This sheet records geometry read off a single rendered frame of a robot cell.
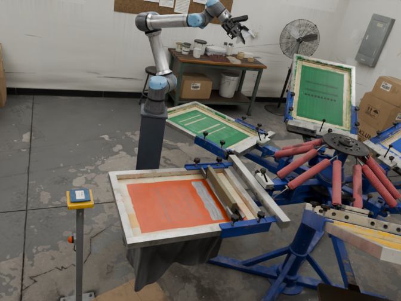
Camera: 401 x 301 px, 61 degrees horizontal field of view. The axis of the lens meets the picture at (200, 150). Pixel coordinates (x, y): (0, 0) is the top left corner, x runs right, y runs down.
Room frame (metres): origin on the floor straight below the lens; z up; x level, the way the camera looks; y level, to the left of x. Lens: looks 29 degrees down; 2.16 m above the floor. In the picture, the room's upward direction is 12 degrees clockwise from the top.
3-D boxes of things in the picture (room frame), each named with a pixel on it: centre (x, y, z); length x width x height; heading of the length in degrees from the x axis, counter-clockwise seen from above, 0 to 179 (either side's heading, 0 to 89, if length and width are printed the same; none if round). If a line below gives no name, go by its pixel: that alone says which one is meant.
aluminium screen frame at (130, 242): (1.56, 0.02, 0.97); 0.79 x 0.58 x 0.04; 117
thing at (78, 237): (1.41, 0.58, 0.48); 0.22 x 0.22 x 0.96; 27
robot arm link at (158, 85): (2.19, 0.37, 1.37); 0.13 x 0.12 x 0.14; 163
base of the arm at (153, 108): (2.18, 0.37, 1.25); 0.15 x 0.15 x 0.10
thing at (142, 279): (1.35, -0.02, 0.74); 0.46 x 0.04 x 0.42; 117
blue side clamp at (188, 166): (1.92, -0.06, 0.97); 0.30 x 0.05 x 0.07; 117
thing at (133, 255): (1.43, 0.28, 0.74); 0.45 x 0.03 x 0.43; 27
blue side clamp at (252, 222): (1.42, -0.32, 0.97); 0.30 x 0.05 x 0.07; 117
